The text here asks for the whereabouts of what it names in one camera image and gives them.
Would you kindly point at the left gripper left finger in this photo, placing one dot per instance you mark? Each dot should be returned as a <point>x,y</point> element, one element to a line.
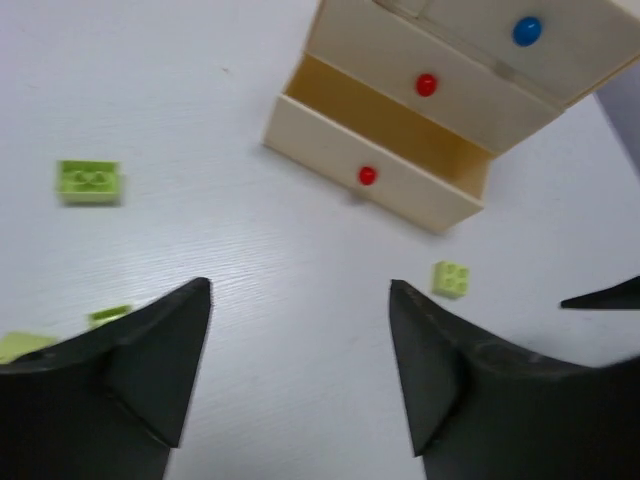
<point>110,403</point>

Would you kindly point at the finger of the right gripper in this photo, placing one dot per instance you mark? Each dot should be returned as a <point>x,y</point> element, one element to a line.
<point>623,296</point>

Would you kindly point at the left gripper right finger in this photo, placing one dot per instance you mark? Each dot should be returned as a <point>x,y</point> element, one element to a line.
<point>480,407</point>

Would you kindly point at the pale lime square lego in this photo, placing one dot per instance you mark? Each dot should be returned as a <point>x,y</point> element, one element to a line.
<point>450,280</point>

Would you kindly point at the red knob drawer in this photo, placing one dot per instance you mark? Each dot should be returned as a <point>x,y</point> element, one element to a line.
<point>426,75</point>
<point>384,152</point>

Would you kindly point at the blue knob drawer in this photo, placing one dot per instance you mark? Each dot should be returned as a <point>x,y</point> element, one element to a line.
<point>564,47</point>

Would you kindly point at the cream drawer cabinet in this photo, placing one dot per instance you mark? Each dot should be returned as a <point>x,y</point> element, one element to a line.
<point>492,72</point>

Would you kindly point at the lime printed sloped lego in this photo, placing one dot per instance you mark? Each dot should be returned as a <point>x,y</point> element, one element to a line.
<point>102,317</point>

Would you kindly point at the lime curved lego brick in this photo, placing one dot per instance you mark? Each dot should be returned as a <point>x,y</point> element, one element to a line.
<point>13,345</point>

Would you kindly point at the lime printed lego brick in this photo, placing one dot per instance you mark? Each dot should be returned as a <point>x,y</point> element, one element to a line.
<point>88,182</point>

